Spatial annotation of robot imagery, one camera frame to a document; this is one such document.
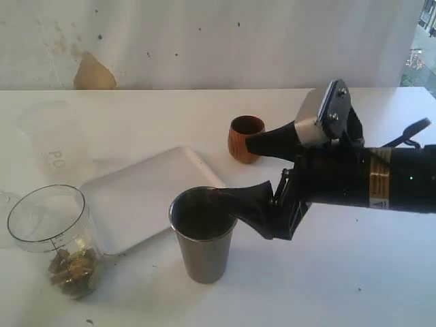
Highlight wrist camera with heatsink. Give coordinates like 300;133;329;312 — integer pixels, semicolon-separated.
294;79;352;148

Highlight stainless steel cup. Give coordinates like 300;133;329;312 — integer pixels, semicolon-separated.
168;187;237;284

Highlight translucent plastic cup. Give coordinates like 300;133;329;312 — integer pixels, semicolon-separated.
17;100;89;186

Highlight brown wooden cup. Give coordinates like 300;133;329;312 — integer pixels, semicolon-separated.
228;115;265;164

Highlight clear measuring beaker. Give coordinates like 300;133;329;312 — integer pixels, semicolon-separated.
7;185;104;294

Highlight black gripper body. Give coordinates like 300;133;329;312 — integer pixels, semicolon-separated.
262;109;370;240

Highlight white rectangular tray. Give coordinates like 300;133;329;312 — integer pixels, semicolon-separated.
80;146;225;255

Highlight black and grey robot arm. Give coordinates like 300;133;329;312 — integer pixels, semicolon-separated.
213;112;435;240

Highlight brown pellets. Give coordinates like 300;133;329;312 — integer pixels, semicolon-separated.
48;248;101;299

